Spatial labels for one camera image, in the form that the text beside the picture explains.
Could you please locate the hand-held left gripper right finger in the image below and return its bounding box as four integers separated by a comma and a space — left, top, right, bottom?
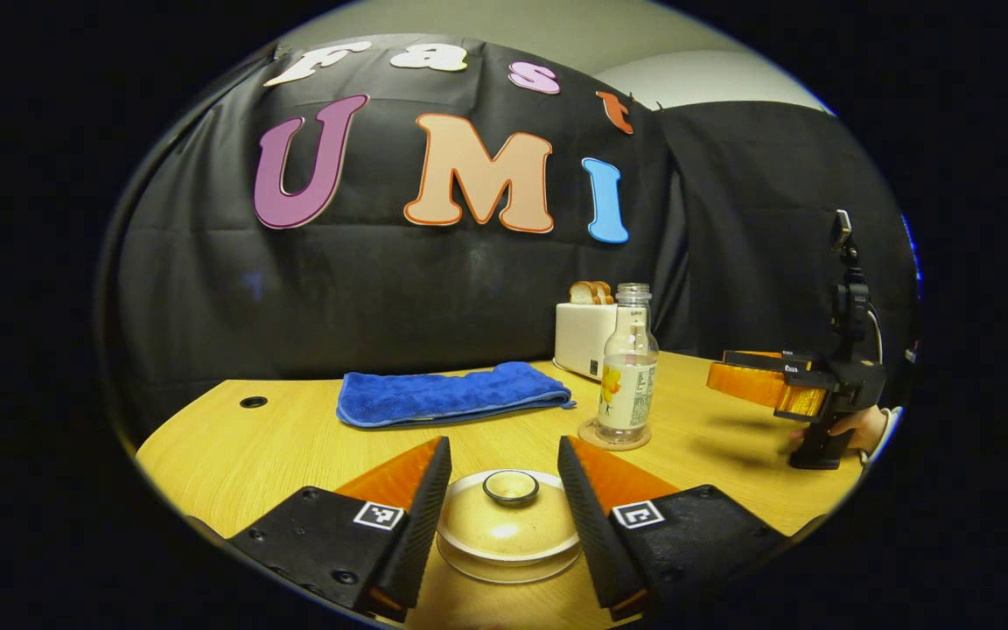
557, 436, 789, 622

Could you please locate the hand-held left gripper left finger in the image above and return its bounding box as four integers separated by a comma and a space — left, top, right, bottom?
228, 436, 452, 624

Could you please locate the round wooden coaster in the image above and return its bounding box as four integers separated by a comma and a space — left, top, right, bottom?
578, 417, 652, 452

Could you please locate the clear plastic water bottle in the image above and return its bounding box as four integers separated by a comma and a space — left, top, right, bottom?
597, 283, 660, 444

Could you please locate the folded blue towel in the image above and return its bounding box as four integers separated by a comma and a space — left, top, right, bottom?
336, 361, 577, 430

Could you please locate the cream toaster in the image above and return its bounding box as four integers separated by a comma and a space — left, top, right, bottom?
554, 302, 620, 382

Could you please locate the black backdrop cloth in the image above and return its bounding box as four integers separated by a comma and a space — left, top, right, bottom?
101, 35, 921, 438

